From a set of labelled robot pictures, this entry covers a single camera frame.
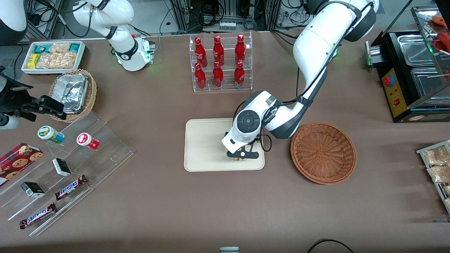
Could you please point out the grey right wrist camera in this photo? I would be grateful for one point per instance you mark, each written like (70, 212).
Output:
(8, 122)

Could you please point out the small clear cracker bag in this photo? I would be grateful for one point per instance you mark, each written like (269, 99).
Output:
(59, 47)

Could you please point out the light wicker basket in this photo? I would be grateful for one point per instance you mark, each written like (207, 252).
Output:
(92, 95)

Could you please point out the small black carton box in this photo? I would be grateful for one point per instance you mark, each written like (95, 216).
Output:
(32, 189)
(62, 167)

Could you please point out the teal snack packet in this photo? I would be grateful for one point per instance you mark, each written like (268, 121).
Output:
(42, 48)
(74, 47)

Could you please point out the clear acrylic stepped display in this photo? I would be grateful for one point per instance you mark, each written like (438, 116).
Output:
(105, 140)

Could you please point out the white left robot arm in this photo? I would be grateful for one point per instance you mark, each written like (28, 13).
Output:
(316, 45)

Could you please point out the clear bagged pastry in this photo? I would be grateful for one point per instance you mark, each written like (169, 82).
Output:
(439, 174)
(437, 156)

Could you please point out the large clear cracker bag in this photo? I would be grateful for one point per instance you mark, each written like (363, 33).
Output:
(56, 60)

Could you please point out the white power strip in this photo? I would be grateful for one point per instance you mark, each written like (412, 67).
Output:
(227, 25)

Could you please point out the red cola bottle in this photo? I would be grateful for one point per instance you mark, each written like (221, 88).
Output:
(239, 75)
(218, 76)
(240, 51)
(218, 52)
(200, 52)
(200, 78)

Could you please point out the clear acrylic bottle rack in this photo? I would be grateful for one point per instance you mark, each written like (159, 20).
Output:
(228, 88)

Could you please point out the red lid yogurt cup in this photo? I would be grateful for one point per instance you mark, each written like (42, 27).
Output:
(86, 140)

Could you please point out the white plastic snack bin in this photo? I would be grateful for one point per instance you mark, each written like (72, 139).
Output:
(81, 56)

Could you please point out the black food warmer machine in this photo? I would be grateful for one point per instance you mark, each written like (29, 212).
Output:
(397, 102)

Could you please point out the red chocolate cookie box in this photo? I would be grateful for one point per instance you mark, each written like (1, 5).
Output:
(15, 161)

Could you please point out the small grey device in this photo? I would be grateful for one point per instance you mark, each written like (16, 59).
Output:
(229, 250)

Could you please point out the stacked aluminium foil trays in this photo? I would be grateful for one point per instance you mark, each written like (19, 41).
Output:
(72, 93)

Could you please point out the green lid yogurt cup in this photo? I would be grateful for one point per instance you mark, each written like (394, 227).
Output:
(49, 134)

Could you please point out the yellow snack packet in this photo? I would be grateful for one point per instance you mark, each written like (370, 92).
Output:
(33, 61)

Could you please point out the cream rectangular tray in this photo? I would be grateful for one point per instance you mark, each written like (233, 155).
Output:
(204, 144)

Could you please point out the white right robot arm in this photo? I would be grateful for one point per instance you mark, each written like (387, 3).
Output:
(123, 52)

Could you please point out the snickers chocolate bar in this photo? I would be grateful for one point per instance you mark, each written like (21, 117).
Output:
(38, 215)
(70, 187)

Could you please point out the round brown wicker basket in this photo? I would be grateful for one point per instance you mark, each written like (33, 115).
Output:
(323, 153)

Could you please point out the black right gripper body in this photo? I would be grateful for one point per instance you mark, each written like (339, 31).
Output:
(14, 102)

